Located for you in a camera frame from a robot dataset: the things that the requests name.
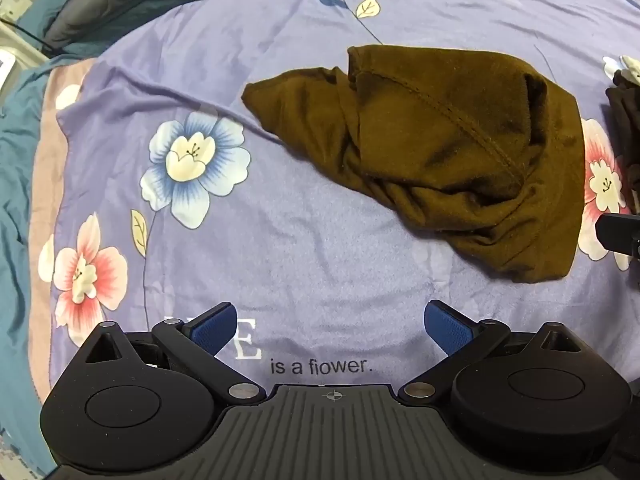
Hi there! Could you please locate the black cable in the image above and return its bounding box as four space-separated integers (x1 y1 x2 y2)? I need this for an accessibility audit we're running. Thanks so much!
0 16 57 57

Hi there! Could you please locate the bedside cabinet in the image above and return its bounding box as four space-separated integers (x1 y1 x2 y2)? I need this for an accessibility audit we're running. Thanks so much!
0 0 51 96

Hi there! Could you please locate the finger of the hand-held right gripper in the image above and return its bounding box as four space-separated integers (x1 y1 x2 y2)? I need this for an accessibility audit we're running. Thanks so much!
595 212 640 262

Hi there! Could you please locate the dark clothes pile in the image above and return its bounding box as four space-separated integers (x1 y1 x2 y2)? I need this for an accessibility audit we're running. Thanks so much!
605 70 640 213

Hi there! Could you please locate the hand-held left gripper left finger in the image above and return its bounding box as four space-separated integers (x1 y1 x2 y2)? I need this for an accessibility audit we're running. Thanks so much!
75 302 267 406

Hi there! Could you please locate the purple floral bed sheet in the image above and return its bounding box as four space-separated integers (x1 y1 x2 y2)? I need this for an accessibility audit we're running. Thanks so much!
29 0 640 411

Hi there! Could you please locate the brown garment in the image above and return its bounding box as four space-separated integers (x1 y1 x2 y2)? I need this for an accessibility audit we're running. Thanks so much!
242 44 586 284

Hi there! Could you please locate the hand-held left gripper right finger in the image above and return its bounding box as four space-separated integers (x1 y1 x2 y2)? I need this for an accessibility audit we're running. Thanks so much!
398 300 593 404

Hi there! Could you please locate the teal duvet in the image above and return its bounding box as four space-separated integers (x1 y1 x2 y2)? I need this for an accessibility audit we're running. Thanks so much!
0 0 321 476

